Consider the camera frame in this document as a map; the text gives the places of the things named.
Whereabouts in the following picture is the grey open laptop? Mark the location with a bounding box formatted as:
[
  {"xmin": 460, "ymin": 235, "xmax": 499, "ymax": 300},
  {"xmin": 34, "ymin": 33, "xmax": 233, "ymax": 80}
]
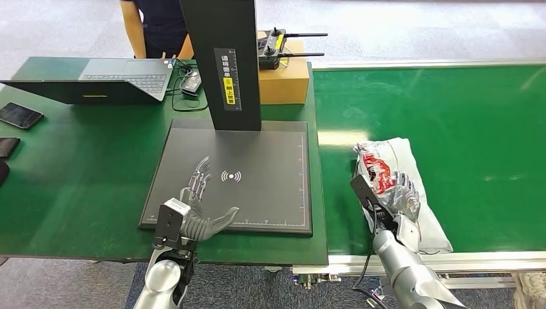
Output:
[{"xmin": 0, "ymin": 57, "xmax": 174, "ymax": 106}]

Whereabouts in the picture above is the black smartphone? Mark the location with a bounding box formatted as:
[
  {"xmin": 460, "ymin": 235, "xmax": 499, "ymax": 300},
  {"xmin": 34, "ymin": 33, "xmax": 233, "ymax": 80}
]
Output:
[
  {"xmin": 0, "ymin": 137, "xmax": 21, "ymax": 160},
  {"xmin": 0, "ymin": 102, "xmax": 45, "ymax": 130}
]

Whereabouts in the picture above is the black power adapter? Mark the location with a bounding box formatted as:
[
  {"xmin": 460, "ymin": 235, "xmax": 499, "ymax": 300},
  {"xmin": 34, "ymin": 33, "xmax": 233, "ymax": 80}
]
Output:
[{"xmin": 180, "ymin": 70, "xmax": 202, "ymax": 97}]

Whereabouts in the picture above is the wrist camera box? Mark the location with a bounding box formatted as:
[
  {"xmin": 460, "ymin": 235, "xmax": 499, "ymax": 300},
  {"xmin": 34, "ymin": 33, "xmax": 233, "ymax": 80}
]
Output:
[
  {"xmin": 153, "ymin": 198, "xmax": 191, "ymax": 251},
  {"xmin": 350, "ymin": 174, "xmax": 395, "ymax": 223}
]

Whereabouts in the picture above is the white knitted shoe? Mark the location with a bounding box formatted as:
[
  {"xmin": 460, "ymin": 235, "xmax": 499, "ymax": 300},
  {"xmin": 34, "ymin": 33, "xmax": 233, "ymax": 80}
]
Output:
[{"xmin": 513, "ymin": 272, "xmax": 546, "ymax": 309}]

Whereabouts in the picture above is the black laptop cable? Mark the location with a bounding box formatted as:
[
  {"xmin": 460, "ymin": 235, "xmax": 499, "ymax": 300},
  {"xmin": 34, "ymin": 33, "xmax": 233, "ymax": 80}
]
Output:
[{"xmin": 164, "ymin": 53, "xmax": 210, "ymax": 113}]

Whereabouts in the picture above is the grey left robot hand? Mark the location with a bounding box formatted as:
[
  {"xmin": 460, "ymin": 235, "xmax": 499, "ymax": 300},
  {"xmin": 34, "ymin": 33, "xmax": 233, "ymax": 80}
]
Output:
[{"xmin": 179, "ymin": 156, "xmax": 241, "ymax": 242}]

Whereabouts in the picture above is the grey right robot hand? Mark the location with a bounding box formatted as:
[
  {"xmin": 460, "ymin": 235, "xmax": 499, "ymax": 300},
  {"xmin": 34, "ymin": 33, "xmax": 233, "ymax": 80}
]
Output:
[{"xmin": 375, "ymin": 170, "xmax": 422, "ymax": 223}]

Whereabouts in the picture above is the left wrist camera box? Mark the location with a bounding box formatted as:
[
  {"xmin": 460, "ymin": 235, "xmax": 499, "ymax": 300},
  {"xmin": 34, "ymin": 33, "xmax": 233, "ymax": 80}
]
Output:
[{"xmin": 153, "ymin": 198, "xmax": 191, "ymax": 251}]

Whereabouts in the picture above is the black inbound scanner machine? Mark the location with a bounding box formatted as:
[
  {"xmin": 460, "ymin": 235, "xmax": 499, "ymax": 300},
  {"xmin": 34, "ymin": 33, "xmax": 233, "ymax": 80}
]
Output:
[{"xmin": 138, "ymin": 0, "xmax": 314, "ymax": 237}]

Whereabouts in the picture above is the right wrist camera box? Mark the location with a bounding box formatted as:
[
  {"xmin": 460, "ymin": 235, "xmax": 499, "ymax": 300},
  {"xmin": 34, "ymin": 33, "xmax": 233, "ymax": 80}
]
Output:
[{"xmin": 350, "ymin": 174, "xmax": 395, "ymax": 223}]

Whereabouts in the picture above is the black remote controller with antennas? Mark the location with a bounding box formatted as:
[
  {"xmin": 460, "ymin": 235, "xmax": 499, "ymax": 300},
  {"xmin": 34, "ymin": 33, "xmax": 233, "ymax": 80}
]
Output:
[{"xmin": 258, "ymin": 27, "xmax": 328, "ymax": 71}]

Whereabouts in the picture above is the white red-printed plastic package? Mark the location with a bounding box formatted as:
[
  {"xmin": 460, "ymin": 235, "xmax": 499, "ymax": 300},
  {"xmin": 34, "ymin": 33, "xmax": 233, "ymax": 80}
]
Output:
[{"xmin": 352, "ymin": 137, "xmax": 454, "ymax": 255}]

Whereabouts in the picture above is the brown cardboard box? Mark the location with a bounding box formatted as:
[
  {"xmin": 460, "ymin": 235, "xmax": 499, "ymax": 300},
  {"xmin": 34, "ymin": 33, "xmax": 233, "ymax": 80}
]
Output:
[{"xmin": 257, "ymin": 30, "xmax": 310, "ymax": 106}]

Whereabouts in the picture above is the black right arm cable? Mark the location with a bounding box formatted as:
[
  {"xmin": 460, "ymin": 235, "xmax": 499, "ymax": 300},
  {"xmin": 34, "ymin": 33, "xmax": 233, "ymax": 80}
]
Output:
[{"xmin": 352, "ymin": 204, "xmax": 390, "ymax": 309}]

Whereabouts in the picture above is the person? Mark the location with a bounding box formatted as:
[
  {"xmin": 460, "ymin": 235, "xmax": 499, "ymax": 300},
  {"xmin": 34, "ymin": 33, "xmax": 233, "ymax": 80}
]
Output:
[{"xmin": 120, "ymin": 0, "xmax": 195, "ymax": 60}]

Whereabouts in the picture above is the green conveyor belt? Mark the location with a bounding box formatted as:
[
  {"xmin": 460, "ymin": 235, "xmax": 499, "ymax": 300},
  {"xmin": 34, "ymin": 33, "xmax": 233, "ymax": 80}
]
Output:
[{"xmin": 292, "ymin": 58, "xmax": 546, "ymax": 291}]

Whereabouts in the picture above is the green table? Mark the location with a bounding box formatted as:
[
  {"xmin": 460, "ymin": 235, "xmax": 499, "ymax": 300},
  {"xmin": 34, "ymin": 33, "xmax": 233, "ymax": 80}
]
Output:
[{"xmin": 0, "ymin": 56, "xmax": 329, "ymax": 267}]

